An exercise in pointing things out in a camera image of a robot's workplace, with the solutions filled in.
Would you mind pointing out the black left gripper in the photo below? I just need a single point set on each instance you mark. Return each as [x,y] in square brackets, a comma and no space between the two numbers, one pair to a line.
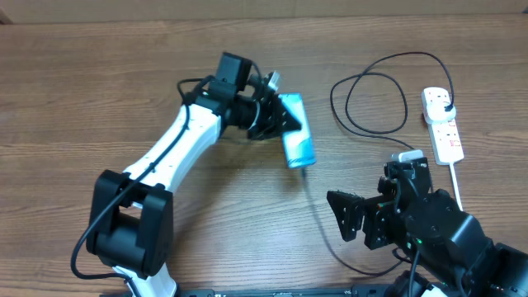
[274,123]

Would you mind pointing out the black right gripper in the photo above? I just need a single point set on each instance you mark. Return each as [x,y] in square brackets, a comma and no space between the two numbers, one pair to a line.
[379,218]

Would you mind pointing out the blue Samsung Galaxy smartphone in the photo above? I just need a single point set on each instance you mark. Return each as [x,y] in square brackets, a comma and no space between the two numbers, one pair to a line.
[298,144]

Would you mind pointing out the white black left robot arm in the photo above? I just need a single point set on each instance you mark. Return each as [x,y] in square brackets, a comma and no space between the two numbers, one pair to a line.
[131,221]

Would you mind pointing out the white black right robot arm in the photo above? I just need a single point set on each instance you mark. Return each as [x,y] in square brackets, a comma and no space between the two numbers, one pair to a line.
[432,230]

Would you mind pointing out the white USB charger plug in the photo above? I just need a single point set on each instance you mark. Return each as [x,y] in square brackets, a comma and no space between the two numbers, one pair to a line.
[436,112]

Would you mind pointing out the white power strip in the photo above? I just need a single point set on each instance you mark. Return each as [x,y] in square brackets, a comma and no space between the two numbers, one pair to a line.
[445,137]

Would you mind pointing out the black mounting rail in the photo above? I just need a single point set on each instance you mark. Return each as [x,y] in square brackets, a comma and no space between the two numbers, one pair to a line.
[370,290]

